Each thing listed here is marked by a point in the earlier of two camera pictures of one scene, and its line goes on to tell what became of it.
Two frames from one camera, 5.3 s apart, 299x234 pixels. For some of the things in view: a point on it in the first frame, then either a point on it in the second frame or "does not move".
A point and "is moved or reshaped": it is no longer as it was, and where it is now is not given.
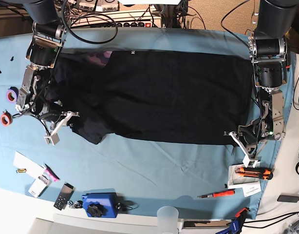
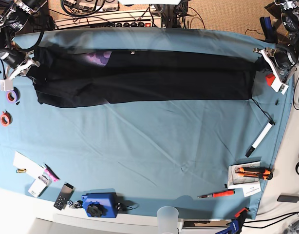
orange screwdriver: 226,192 does not move
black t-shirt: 173,97 is moved or reshaped
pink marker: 50,174 does not move
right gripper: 251,137 to 269,52
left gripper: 54,120 to 24,67
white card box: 39,186 does not move
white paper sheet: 32,168 does not move
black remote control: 64,196 does not move
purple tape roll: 12,94 does not move
